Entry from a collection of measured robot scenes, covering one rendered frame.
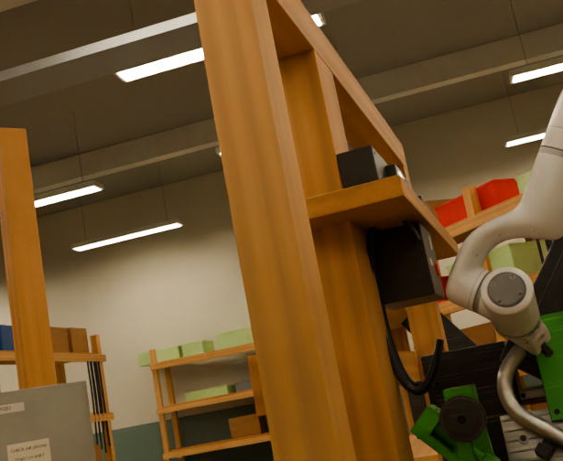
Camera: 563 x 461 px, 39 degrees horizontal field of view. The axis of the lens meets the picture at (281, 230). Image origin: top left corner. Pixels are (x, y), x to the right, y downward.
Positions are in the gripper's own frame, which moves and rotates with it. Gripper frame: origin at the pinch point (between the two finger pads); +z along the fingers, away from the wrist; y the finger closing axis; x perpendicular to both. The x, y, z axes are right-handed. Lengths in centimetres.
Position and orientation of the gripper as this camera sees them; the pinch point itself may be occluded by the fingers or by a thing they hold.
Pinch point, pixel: (524, 342)
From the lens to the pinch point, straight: 165.0
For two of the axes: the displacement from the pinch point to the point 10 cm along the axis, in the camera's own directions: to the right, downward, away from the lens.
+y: -7.1, -4.8, 5.2
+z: 3.5, 4.0, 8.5
